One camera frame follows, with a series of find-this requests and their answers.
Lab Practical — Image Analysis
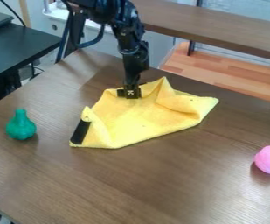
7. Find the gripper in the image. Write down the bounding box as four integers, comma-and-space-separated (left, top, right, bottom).
115, 40, 151, 100

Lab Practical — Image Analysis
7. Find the yellow cloth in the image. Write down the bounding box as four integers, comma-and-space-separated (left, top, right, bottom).
67, 76, 220, 150

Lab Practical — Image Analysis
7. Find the green toy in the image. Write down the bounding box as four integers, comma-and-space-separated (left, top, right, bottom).
4, 108, 38, 141

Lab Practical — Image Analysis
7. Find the wooden bench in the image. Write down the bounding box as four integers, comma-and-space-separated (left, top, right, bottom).
130, 0, 270, 63

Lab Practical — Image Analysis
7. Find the black table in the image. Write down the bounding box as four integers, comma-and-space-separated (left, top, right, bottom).
0, 8, 63, 109

